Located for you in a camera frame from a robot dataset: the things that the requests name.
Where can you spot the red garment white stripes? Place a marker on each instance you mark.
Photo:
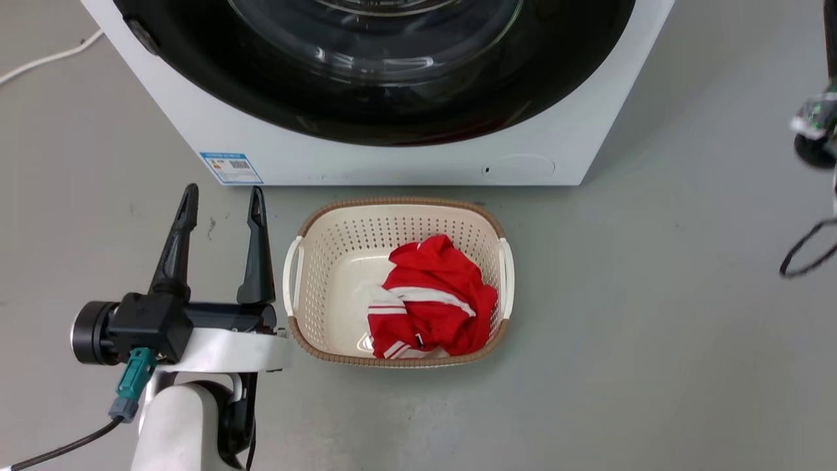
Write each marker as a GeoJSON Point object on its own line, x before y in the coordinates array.
{"type": "Point", "coordinates": [438, 294]}

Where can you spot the black round washing machine door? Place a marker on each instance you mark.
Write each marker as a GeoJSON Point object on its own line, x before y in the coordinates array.
{"type": "Point", "coordinates": [261, 98]}

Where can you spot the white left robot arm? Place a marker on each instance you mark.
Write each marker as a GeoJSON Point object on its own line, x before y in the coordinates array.
{"type": "Point", "coordinates": [176, 425]}

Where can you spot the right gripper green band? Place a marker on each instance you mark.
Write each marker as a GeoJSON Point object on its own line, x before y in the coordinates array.
{"type": "Point", "coordinates": [817, 124]}

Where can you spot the white washing machine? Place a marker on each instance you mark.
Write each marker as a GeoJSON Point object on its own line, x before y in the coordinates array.
{"type": "Point", "coordinates": [392, 163]}

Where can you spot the cream laundry basket brown rim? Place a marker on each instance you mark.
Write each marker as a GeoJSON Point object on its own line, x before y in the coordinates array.
{"type": "Point", "coordinates": [340, 261]}

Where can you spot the blue white energy label sticker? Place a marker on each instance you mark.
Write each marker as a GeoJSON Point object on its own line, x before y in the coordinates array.
{"type": "Point", "coordinates": [230, 168]}

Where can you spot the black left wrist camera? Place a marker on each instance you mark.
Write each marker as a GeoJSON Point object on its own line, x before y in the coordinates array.
{"type": "Point", "coordinates": [140, 327]}

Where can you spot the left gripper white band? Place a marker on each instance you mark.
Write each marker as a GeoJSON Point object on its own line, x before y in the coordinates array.
{"type": "Point", "coordinates": [229, 350]}

